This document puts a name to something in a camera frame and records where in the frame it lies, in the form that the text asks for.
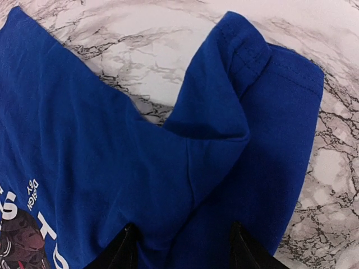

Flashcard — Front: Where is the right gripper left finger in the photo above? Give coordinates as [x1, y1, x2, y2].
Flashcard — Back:
[86, 224, 140, 269]

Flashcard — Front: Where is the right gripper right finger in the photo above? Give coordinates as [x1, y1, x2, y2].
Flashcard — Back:
[229, 221, 288, 269]

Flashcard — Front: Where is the blue panda t-shirt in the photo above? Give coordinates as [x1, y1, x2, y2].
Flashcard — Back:
[1, 7, 324, 268]

